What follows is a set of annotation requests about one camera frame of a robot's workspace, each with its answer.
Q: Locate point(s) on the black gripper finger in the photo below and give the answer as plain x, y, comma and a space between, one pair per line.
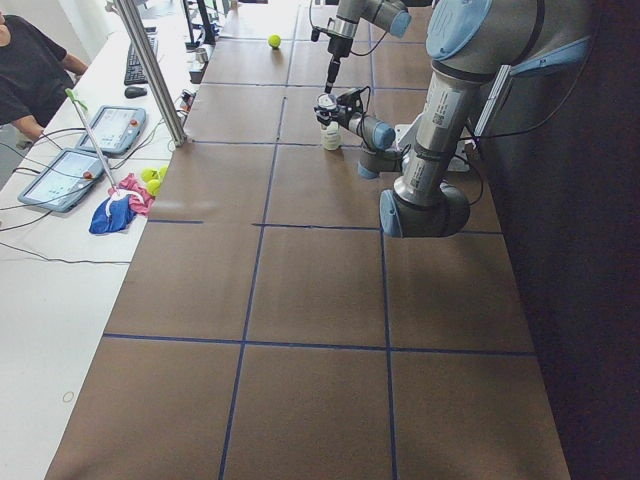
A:
329, 99
332, 73
323, 115

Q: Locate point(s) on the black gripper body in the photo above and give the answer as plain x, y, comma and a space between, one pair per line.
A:
340, 46
334, 116

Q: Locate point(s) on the white tennis ball can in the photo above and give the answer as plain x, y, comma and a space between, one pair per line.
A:
330, 136

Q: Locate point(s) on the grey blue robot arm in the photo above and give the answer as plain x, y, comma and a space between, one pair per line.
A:
391, 16
467, 42

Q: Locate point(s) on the yellow tennis ball far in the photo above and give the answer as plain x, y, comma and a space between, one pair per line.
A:
274, 41

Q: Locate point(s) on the spare tennis ball left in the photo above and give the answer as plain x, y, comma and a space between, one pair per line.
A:
149, 174

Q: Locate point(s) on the spare tennis ball lower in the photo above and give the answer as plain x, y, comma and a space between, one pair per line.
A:
153, 186

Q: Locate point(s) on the metal cup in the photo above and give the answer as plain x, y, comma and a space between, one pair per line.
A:
201, 55

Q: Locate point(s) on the black computer mouse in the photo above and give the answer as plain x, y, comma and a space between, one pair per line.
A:
133, 91

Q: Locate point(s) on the black keyboard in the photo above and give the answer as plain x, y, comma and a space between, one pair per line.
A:
134, 71

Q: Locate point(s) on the far teach pendant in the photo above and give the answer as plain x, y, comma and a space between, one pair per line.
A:
117, 127

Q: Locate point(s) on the teach pendant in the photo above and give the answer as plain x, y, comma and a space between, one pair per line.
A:
117, 127
64, 182

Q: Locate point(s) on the blue pink cloth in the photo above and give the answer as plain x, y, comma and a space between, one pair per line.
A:
114, 216

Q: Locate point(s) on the near teach pendant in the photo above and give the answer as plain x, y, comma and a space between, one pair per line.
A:
64, 182

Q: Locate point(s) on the person in black shirt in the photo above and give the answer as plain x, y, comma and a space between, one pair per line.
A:
36, 72

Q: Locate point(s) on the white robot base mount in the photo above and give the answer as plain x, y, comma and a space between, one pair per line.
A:
405, 140

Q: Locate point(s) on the aluminium frame post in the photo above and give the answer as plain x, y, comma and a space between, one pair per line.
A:
133, 24

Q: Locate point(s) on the green handled grabber stick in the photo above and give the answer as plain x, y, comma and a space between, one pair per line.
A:
80, 108

